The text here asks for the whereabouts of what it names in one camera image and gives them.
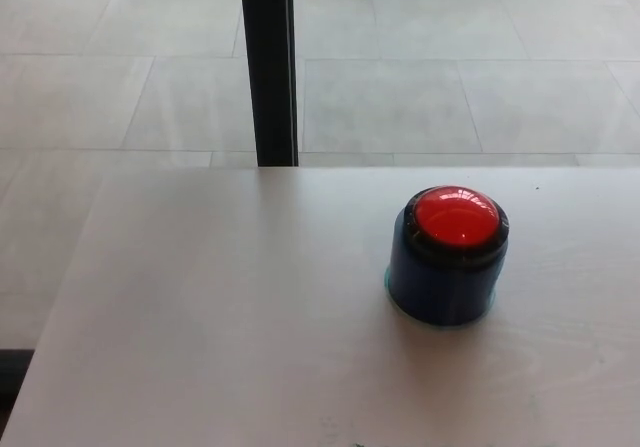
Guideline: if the red dome push button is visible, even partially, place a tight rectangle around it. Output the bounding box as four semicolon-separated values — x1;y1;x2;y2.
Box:
385;184;512;329

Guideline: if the black vertical post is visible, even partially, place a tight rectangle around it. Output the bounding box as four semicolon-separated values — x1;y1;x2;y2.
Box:
238;0;301;168

